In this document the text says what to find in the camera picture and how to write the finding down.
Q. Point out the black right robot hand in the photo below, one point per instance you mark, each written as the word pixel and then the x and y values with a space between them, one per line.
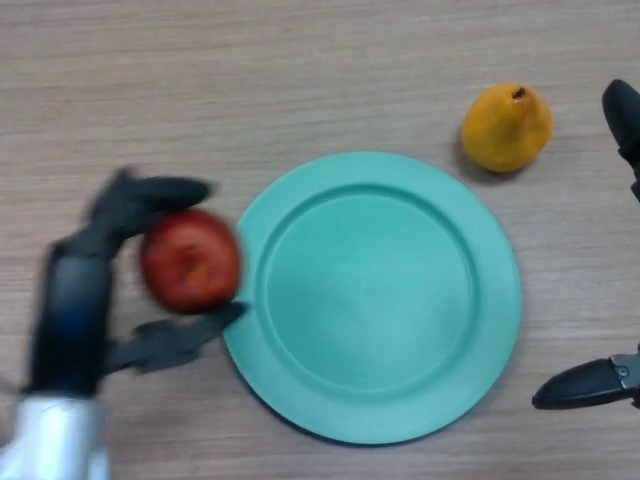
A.
pixel 575 387

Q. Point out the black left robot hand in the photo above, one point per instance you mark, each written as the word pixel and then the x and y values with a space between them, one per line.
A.
pixel 70 310

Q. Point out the red apple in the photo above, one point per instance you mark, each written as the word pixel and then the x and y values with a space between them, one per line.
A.
pixel 192 262

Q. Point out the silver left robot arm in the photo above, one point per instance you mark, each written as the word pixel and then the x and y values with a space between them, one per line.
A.
pixel 55 440

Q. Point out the green round plate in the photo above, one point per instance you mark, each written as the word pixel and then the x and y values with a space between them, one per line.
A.
pixel 375 300

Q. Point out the yellow pear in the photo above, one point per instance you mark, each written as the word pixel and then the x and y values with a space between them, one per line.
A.
pixel 505 130

